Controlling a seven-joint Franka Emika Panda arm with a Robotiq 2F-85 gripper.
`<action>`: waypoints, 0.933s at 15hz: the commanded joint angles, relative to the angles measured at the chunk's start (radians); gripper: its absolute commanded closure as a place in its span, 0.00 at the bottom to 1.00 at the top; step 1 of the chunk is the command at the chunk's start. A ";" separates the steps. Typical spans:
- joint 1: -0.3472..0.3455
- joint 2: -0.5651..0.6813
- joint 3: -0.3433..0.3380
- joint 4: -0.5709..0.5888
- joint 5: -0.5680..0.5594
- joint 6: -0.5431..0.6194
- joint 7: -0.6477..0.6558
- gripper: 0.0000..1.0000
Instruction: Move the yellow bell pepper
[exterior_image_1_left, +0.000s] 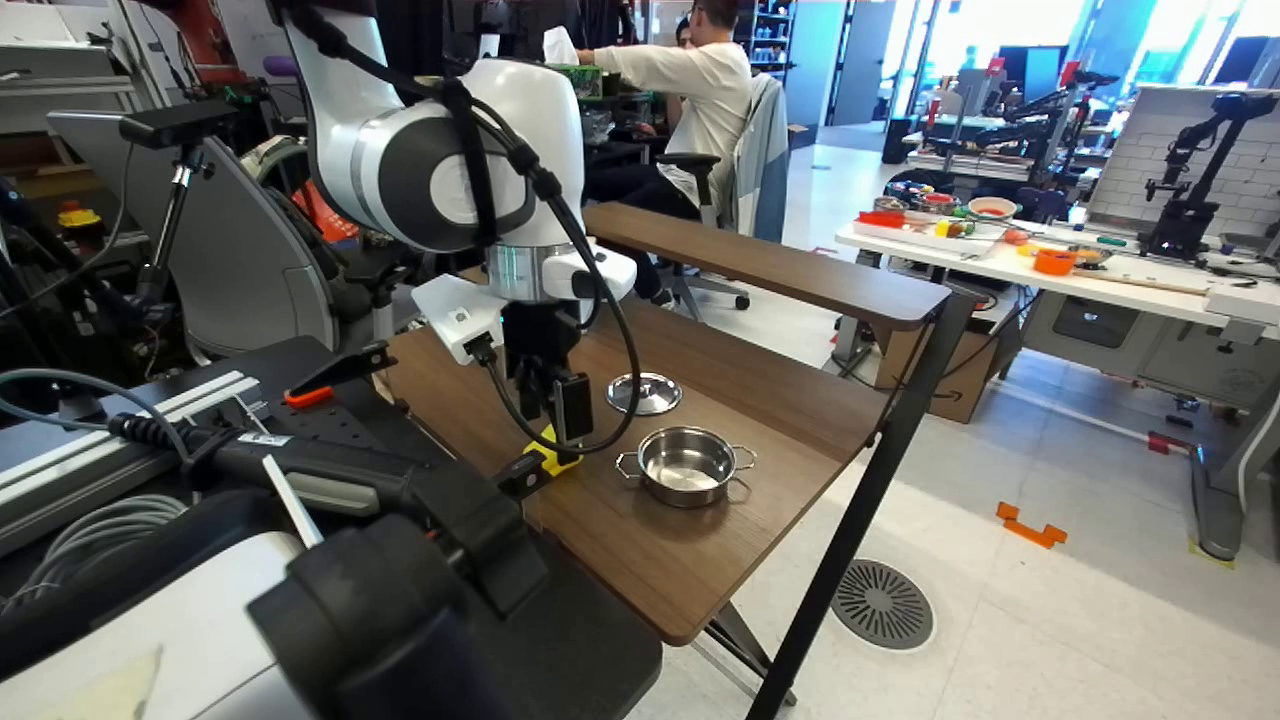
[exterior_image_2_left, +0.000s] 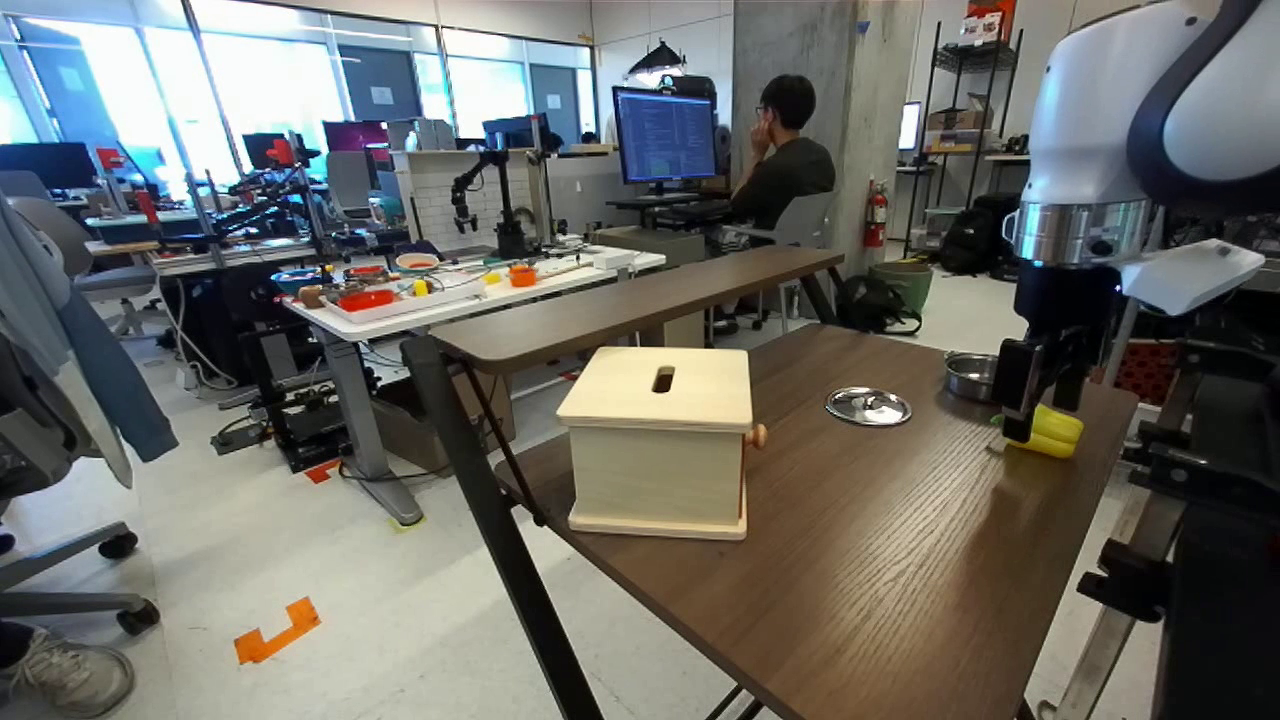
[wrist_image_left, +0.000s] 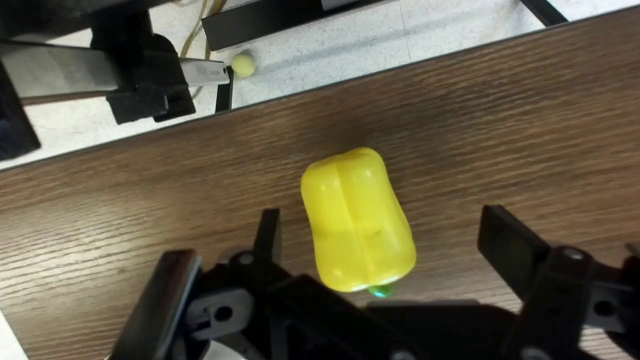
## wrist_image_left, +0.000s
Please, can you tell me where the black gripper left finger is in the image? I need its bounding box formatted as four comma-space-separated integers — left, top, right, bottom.
251, 206, 283, 270

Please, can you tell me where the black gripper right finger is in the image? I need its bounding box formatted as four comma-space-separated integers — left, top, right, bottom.
477, 204, 555, 309

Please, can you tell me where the yellow bell pepper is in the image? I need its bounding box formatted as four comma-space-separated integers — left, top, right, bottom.
298, 147, 421, 301

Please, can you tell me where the small yellow ball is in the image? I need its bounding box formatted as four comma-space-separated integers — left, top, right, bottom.
231, 50, 258, 82

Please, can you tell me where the black bracket on rail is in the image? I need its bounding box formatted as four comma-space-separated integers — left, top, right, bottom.
90, 0, 200, 126

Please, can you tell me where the grey metal rail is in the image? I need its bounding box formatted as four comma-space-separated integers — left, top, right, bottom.
0, 41, 232, 104

